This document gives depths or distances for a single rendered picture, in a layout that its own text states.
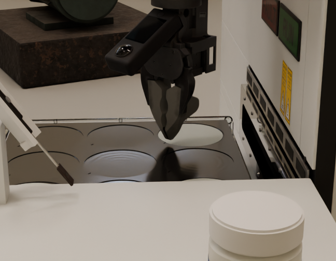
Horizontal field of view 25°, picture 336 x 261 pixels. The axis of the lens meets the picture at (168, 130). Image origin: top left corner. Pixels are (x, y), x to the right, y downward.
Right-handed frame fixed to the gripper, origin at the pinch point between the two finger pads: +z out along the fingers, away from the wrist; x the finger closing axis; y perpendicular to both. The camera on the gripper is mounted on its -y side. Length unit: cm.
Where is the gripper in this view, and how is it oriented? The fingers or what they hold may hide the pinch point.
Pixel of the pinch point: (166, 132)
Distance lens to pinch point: 111.2
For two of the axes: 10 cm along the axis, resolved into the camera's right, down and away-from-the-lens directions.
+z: 0.0, 9.4, 3.5
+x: -7.7, -2.3, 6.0
